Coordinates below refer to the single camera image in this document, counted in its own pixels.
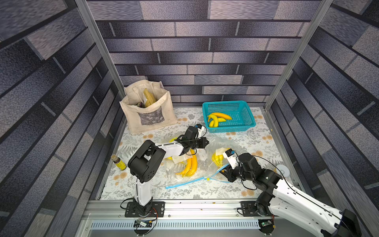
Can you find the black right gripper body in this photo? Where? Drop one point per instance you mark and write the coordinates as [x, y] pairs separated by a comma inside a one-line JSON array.
[[232, 173]]

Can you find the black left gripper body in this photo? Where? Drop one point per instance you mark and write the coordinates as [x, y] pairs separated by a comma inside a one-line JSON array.
[[198, 142]]

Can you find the clear zip-top bag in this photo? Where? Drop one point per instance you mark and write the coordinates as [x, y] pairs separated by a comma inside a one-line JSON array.
[[175, 165], [215, 159]]

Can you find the large yellow banana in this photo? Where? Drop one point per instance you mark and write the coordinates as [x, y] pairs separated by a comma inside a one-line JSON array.
[[213, 121]]

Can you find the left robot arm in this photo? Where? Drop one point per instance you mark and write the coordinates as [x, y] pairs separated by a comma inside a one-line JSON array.
[[145, 162]]

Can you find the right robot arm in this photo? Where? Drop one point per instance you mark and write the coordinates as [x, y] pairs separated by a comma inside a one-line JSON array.
[[279, 198]]

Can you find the orange bananas in left bag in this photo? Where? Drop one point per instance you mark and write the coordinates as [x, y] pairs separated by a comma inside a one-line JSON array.
[[191, 166]]

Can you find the beige canvas tote bag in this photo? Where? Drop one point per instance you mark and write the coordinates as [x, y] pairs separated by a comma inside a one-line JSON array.
[[141, 119]]

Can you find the teal plastic basket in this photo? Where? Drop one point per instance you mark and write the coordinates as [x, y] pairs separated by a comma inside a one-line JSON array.
[[242, 117]]

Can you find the white round cap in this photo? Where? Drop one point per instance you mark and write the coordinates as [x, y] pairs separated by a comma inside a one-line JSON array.
[[283, 170]]

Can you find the yellow item in tote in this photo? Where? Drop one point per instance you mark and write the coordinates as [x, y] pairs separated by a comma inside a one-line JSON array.
[[149, 98]]

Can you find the small yellow glass bottle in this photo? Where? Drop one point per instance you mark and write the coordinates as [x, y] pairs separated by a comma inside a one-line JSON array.
[[118, 162]]

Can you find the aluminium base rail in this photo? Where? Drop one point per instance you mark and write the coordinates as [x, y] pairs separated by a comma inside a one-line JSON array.
[[175, 214]]

